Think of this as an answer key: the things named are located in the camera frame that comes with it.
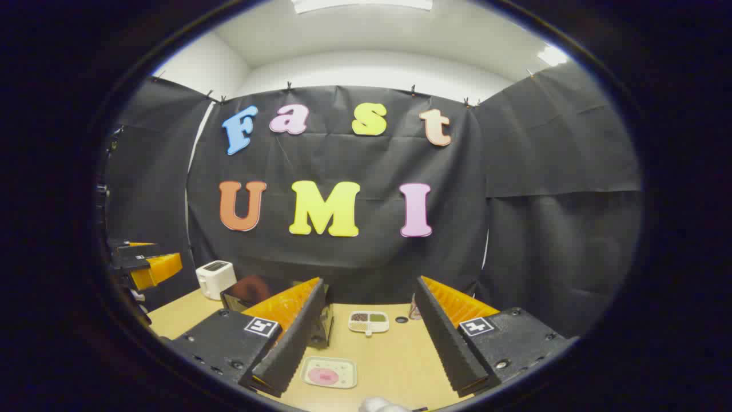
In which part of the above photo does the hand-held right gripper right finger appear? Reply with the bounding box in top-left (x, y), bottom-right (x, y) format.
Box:
top-left (415, 276), bottom-right (575, 398)

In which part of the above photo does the white toaster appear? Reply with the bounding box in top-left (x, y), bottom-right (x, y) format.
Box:
top-left (196, 260), bottom-right (237, 301)

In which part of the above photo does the cream square plate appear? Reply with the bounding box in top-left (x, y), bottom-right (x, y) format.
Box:
top-left (301, 356), bottom-right (358, 390)

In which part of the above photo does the ceiling light panel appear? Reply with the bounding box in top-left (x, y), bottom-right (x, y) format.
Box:
top-left (292, 0), bottom-right (433, 13)
top-left (536, 45), bottom-right (568, 67)

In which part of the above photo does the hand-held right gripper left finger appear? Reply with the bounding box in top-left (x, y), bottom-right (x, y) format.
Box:
top-left (170, 278), bottom-right (327, 398)

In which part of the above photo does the black electric oven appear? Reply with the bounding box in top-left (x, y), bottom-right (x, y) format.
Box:
top-left (220, 275), bottom-right (335, 350)

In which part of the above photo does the black backdrop cloth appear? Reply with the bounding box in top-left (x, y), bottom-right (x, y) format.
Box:
top-left (106, 62), bottom-right (644, 338)

